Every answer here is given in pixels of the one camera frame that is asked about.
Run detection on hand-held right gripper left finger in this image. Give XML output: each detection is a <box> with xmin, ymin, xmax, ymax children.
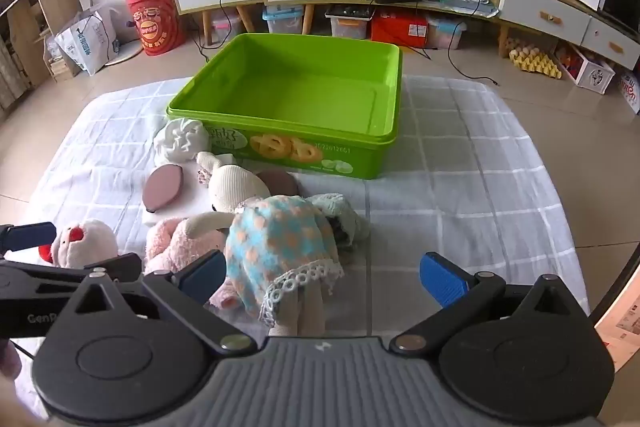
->
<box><xmin>65</xmin><ymin>249</ymin><xmax>258</xmax><ymax>355</ymax></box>

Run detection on wooden side shelf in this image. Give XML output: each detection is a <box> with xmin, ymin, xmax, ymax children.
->
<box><xmin>0</xmin><ymin>0</ymin><xmax>91</xmax><ymax>108</ymax></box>

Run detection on clear storage box pink contents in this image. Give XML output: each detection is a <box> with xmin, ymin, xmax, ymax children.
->
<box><xmin>210</xmin><ymin>14</ymin><xmax>241</xmax><ymax>42</ymax></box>

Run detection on white plaid blanket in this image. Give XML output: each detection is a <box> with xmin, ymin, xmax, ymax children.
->
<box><xmin>15</xmin><ymin>74</ymin><xmax>592</xmax><ymax>408</ymax></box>

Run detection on clear storage box blue lid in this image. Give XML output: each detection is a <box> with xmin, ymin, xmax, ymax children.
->
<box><xmin>262</xmin><ymin>4</ymin><xmax>305</xmax><ymax>35</ymax></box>

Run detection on brown oval pad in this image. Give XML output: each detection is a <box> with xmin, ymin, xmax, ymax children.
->
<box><xmin>257</xmin><ymin>170</ymin><xmax>301</xmax><ymax>198</ymax></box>
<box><xmin>142</xmin><ymin>163</ymin><xmax>185</xmax><ymax>212</ymax></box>

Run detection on red printed bucket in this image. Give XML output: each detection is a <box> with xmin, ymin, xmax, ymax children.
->
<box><xmin>125</xmin><ymin>0</ymin><xmax>180</xmax><ymax>56</ymax></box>

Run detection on white plush with red hat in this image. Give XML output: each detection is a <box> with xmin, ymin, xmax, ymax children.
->
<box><xmin>39</xmin><ymin>219</ymin><xmax>120</xmax><ymax>270</ymax></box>

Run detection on pink plush toy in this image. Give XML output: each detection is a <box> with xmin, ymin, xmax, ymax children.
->
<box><xmin>144</xmin><ymin>217</ymin><xmax>240</xmax><ymax>310</ymax></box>

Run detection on round white board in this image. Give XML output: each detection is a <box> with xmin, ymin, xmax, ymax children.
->
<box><xmin>105</xmin><ymin>41</ymin><xmax>146</xmax><ymax>66</ymax></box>

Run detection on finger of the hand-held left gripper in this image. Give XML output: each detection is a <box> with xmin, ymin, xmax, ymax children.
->
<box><xmin>0</xmin><ymin>253</ymin><xmax>144</xmax><ymax>298</ymax></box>
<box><xmin>0</xmin><ymin>222</ymin><xmax>57</xmax><ymax>254</ymax></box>

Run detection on white printed bag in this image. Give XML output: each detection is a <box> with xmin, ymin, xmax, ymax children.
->
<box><xmin>55</xmin><ymin>7</ymin><xmax>121</xmax><ymax>75</ymax></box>

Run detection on bunny doll with checked dress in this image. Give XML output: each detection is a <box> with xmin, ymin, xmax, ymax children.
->
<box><xmin>182</xmin><ymin>151</ymin><xmax>347</xmax><ymax>339</ymax></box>

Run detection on white cloth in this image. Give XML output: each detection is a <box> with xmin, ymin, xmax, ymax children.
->
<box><xmin>152</xmin><ymin>118</ymin><xmax>210</xmax><ymax>164</ymax></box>

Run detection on cardboard box with red print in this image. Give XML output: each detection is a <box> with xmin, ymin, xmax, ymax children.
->
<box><xmin>592</xmin><ymin>252</ymin><xmax>640</xmax><ymax>373</ymax></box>

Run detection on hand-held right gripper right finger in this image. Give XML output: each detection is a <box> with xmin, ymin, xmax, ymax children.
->
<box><xmin>389</xmin><ymin>251</ymin><xmax>588</xmax><ymax>355</ymax></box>

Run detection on pale green soft toy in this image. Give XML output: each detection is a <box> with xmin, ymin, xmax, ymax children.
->
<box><xmin>305</xmin><ymin>193</ymin><xmax>371</xmax><ymax>250</ymax></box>

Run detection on green plastic box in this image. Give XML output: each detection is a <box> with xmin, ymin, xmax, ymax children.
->
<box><xmin>166</xmin><ymin>33</ymin><xmax>405</xmax><ymax>180</ymax></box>

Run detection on yellow egg tray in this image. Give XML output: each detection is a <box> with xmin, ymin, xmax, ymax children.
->
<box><xmin>509</xmin><ymin>47</ymin><xmax>563</xmax><ymax>80</ymax></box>

